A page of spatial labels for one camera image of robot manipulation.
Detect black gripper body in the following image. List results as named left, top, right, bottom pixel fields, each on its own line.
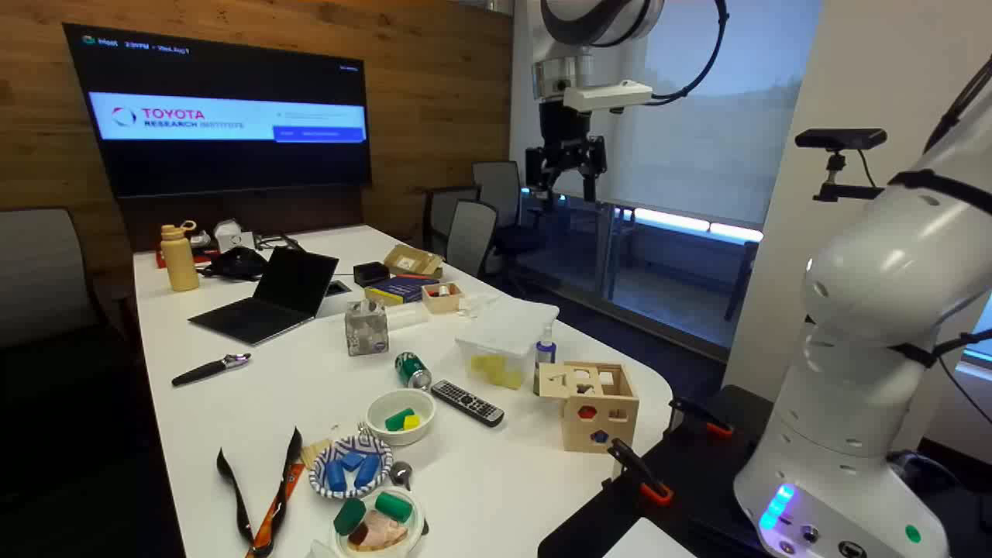
left=522, top=138, right=612, bottom=180

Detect small white bowl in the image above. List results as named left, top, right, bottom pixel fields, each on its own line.
left=363, top=389, right=440, bottom=450

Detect white bowl with toy food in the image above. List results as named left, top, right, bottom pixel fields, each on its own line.
left=330, top=485, right=429, bottom=558

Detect grey office chair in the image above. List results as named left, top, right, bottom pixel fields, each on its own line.
left=471, top=159, right=527, bottom=229
left=443, top=200, right=501, bottom=279
left=425, top=184, right=480, bottom=257

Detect tan cardboard box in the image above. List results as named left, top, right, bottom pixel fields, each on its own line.
left=382, top=243, right=445, bottom=284

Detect small wooden tray box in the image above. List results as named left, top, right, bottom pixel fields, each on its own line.
left=419, top=284, right=468, bottom=318

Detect clear plastic container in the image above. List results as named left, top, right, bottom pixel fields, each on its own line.
left=454, top=294, right=560, bottom=393

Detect blue flat box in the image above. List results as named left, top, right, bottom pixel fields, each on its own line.
left=382, top=276, right=431, bottom=306

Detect small dark box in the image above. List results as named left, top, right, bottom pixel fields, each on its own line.
left=351, top=262, right=394, bottom=292

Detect wooden shape sorter box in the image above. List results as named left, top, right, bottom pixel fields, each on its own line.
left=534, top=359, right=641, bottom=457

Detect green drink can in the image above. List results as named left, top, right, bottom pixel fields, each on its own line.
left=392, top=351, right=435, bottom=393

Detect black TV remote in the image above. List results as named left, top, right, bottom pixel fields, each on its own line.
left=429, top=378, right=509, bottom=430

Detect black orange clamp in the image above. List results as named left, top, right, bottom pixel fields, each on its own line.
left=604, top=435, right=679, bottom=510
left=665, top=398, right=738, bottom=444

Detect black open laptop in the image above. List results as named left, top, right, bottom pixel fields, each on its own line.
left=185, top=244, right=342, bottom=348

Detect small white object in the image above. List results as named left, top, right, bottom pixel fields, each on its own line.
left=211, top=218, right=256, bottom=256

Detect black bag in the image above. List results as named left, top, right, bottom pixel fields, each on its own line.
left=197, top=244, right=273, bottom=286

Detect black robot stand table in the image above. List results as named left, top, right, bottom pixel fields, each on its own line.
left=535, top=385, right=817, bottom=558

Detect blue patterned plate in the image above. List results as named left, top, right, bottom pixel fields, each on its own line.
left=306, top=435, right=398, bottom=507

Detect beige wooden block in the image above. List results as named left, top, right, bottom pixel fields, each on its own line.
left=297, top=430, right=335, bottom=473

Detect yellow water bottle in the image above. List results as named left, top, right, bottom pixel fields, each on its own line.
left=157, top=218, right=201, bottom=294

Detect black marker pen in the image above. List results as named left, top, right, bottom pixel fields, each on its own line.
left=168, top=351, right=253, bottom=391

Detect large grey chair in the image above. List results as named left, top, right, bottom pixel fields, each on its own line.
left=0, top=205, right=102, bottom=354

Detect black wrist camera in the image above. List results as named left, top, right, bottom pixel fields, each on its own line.
left=535, top=99, right=591, bottom=150

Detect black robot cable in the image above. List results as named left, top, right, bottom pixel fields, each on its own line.
left=647, top=0, right=730, bottom=109

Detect black camera on mount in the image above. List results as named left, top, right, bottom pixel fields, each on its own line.
left=793, top=124, right=891, bottom=205

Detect black wall TV monitor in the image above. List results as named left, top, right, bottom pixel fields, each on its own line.
left=61, top=23, right=376, bottom=202

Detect orange handled tongs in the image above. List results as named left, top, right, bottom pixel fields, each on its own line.
left=214, top=425, right=311, bottom=558

